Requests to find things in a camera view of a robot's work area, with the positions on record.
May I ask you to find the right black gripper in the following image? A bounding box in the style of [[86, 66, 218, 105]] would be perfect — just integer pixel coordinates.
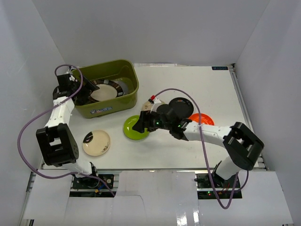
[[132, 110, 171, 134]]

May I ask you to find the dark-rimmed beige plate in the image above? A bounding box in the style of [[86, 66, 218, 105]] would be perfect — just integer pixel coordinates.
[[90, 79, 125, 102]]

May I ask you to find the grey deer pattern plate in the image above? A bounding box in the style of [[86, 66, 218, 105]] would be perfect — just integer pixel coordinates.
[[116, 81, 129, 95]]

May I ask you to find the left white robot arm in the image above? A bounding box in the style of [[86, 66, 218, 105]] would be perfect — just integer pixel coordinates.
[[36, 73, 99, 188]]

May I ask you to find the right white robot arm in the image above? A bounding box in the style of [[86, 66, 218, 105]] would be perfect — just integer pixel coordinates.
[[133, 104, 264, 188]]

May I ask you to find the olive green plastic bin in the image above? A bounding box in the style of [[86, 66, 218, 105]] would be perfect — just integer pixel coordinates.
[[74, 59, 139, 119]]

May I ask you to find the lime green plate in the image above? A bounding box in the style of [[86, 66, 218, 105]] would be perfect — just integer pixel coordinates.
[[123, 115, 150, 140]]

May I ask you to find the small beige patterned plate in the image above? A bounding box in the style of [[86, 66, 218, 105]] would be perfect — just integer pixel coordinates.
[[141, 98, 165, 112]]

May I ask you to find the black glossy plate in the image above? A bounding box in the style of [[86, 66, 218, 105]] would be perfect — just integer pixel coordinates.
[[168, 97, 194, 119]]

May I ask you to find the cream plate with black mark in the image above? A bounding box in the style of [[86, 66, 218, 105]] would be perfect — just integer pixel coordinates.
[[82, 130, 111, 157]]

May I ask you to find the orange glossy plate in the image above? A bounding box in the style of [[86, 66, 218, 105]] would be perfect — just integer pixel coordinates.
[[189, 113, 214, 126]]

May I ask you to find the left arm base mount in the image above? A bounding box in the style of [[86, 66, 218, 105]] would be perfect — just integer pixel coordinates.
[[69, 174, 116, 198]]

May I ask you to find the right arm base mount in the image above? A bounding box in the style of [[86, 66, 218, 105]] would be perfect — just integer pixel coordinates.
[[191, 173, 243, 198]]

